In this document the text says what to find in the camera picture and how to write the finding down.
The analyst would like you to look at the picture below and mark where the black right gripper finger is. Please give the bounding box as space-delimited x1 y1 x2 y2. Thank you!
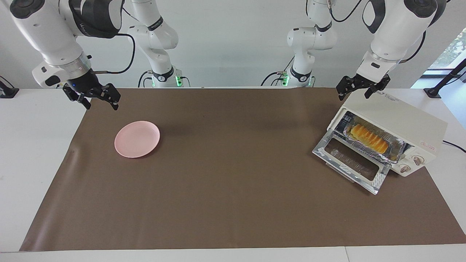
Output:
95 84 121 111
63 87 92 110

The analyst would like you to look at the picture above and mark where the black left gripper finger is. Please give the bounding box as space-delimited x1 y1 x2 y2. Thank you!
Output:
336 77 355 100
364 75 391 99

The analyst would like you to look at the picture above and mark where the aluminium foil tray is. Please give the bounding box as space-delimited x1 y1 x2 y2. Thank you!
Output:
342 111 407 163

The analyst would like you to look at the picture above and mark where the cream toaster oven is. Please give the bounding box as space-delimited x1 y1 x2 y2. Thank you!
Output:
327 87 448 178

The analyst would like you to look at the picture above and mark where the pink round plate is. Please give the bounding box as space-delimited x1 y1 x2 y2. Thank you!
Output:
114 121 161 159

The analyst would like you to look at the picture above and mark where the black clamp stand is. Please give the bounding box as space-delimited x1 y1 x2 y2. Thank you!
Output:
423 58 466 99
0 76 20 99

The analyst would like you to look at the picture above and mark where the window with green foliage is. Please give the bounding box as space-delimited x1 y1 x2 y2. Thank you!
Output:
424 27 466 79

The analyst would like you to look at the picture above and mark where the brown table mat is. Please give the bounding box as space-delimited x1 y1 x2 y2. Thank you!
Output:
19 87 466 252

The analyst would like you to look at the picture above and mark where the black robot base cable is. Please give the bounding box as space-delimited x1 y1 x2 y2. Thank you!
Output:
260 55 292 87
137 69 155 88

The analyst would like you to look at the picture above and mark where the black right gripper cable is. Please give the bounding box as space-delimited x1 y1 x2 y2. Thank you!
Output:
89 33 136 75

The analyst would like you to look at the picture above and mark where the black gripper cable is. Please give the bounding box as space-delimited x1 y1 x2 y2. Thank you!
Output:
327 0 427 65
89 33 136 75

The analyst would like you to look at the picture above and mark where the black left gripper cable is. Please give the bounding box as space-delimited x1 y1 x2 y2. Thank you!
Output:
327 0 427 65

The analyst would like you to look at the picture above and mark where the black oven power cable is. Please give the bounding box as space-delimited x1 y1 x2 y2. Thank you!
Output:
442 140 466 154

